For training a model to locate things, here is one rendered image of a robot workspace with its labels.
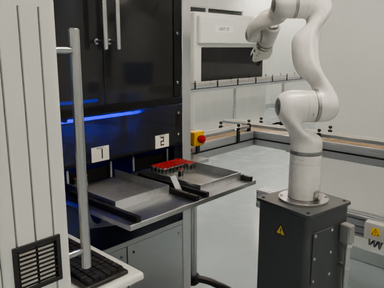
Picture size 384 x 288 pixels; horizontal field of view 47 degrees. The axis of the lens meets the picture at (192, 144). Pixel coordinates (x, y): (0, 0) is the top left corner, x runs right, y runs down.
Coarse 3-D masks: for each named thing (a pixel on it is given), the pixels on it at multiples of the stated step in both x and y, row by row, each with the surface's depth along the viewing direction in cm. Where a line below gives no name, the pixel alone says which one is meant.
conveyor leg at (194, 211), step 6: (192, 210) 250; (192, 216) 250; (192, 222) 251; (192, 228) 252; (192, 234) 253; (192, 240) 253; (192, 246) 254; (192, 252) 255; (192, 258) 256; (192, 264) 256; (192, 270) 257
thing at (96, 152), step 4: (92, 148) 175; (96, 148) 176; (100, 148) 178; (104, 148) 179; (108, 148) 181; (92, 152) 175; (96, 152) 177; (100, 152) 178; (104, 152) 179; (108, 152) 181; (92, 156) 175; (96, 156) 177; (100, 156) 178; (104, 156) 180; (108, 156) 181; (92, 160) 176; (96, 160) 177; (100, 160) 179; (104, 160) 180
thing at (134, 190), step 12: (108, 180) 190; (120, 180) 190; (132, 180) 187; (144, 180) 182; (96, 192) 174; (108, 192) 174; (120, 192) 174; (132, 192) 174; (144, 192) 164; (156, 192) 168; (168, 192) 173; (120, 204) 156; (132, 204) 160
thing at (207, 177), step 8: (200, 168) 206; (208, 168) 203; (216, 168) 200; (224, 168) 197; (160, 176) 187; (168, 176) 184; (176, 176) 196; (184, 176) 196; (192, 176) 196; (200, 176) 196; (208, 176) 196; (216, 176) 196; (224, 176) 196; (232, 176) 187; (240, 176) 191; (184, 184) 178; (192, 184) 175; (200, 184) 184; (208, 184) 176; (216, 184) 179; (224, 184) 183
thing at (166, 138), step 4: (156, 136) 199; (160, 136) 201; (164, 136) 203; (168, 136) 205; (156, 140) 200; (160, 140) 202; (164, 140) 203; (168, 140) 205; (156, 144) 200; (160, 144) 202; (164, 144) 204; (168, 144) 206; (156, 148) 200
